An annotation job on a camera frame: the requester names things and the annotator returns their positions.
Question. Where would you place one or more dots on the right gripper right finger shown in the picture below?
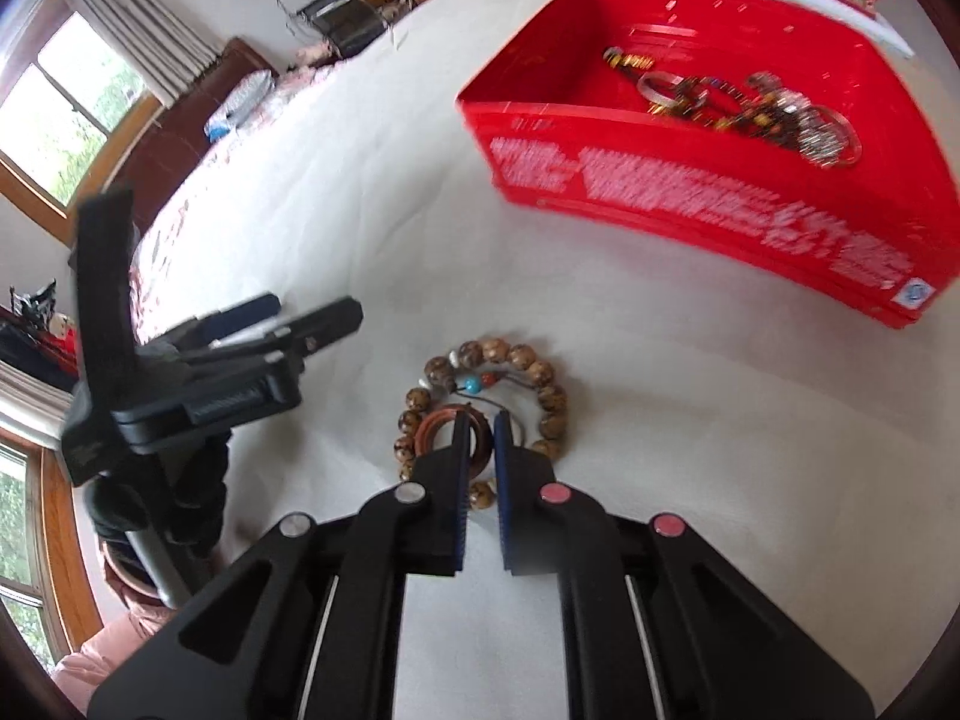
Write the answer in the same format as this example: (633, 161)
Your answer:
(656, 622)

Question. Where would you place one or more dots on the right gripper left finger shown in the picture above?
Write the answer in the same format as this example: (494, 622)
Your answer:
(306, 623)

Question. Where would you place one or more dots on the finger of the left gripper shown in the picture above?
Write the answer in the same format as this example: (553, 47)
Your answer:
(300, 329)
(225, 314)

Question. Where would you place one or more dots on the black braided cord keychain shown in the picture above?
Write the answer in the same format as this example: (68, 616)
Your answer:
(656, 86)

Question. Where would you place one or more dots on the silver bangle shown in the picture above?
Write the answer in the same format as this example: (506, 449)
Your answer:
(826, 138)

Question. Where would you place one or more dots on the dark wooden headboard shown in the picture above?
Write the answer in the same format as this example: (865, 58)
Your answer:
(175, 142)

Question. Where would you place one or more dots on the folded patterned cloth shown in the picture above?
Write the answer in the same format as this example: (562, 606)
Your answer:
(239, 104)

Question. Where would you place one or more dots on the wooden framed window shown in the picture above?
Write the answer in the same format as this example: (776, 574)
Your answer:
(72, 110)

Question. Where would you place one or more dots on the striped curtain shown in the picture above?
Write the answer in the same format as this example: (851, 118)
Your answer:
(162, 48)

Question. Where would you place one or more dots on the black office chair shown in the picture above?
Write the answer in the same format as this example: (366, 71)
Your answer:
(349, 25)

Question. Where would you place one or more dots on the red tin box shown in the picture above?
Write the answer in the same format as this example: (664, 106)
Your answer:
(561, 129)

